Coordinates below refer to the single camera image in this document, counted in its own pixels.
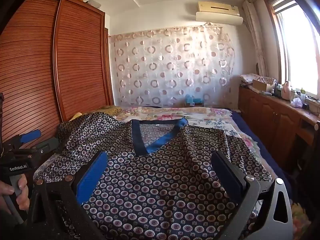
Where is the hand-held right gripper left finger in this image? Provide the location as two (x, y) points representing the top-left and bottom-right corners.
(26, 151), (108, 240)

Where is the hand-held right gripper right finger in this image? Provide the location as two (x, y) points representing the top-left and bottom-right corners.
(211, 151), (293, 240)

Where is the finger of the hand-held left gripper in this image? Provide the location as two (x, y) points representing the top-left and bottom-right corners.
(10, 129), (42, 147)
(35, 137), (60, 156)

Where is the navy medallion-patterned bedsheet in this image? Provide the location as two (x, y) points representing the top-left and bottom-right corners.
(34, 112), (273, 240)

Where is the person's left hand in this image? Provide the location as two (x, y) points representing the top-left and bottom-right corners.
(0, 174), (30, 215)

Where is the navy blue mattress cover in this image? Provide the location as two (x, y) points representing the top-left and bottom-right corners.
(230, 109), (293, 193)

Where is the long wooden cabinet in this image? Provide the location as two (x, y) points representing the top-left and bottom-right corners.
(237, 85), (320, 173)

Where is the mustard patterned cloth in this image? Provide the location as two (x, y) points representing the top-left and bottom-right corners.
(96, 106), (123, 117)

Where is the wooden headboard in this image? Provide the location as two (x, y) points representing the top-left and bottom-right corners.
(0, 0), (115, 150)

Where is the teal plastic object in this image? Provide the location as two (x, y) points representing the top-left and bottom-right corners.
(184, 94), (204, 107)

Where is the floral bed sheet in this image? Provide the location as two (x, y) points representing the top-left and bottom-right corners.
(72, 106), (275, 180)

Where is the cardboard box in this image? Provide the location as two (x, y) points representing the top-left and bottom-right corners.
(252, 79), (275, 93)

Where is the folded floral cloth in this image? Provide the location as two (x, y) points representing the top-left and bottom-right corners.
(237, 73), (277, 85)

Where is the pale pink bottle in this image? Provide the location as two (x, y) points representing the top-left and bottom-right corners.
(281, 81), (292, 100)

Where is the sheer circle-print curtain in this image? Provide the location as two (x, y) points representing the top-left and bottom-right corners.
(109, 25), (237, 108)

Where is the beige patterned window curtain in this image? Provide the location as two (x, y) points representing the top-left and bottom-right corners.
(242, 0), (268, 77)

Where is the bright window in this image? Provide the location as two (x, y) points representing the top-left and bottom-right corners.
(265, 0), (320, 98)

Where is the wall air conditioner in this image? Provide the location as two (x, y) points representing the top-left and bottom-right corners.
(196, 1), (244, 25)

